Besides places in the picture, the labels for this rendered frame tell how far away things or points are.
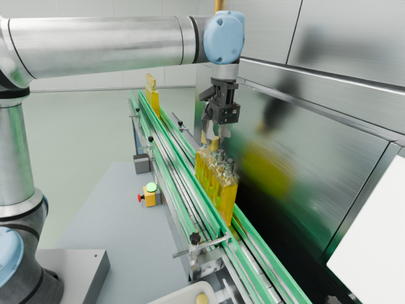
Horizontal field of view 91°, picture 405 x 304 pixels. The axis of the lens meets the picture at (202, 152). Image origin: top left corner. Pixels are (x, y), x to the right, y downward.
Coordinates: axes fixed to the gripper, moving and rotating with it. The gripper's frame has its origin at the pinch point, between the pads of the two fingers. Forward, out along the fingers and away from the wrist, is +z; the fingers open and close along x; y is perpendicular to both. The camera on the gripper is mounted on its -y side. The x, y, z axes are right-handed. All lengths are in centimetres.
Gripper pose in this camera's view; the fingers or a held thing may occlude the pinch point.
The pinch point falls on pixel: (213, 140)
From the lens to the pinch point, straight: 67.4
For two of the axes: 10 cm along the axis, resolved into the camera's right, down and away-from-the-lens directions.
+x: 9.1, -1.5, 3.8
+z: -0.6, 8.7, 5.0
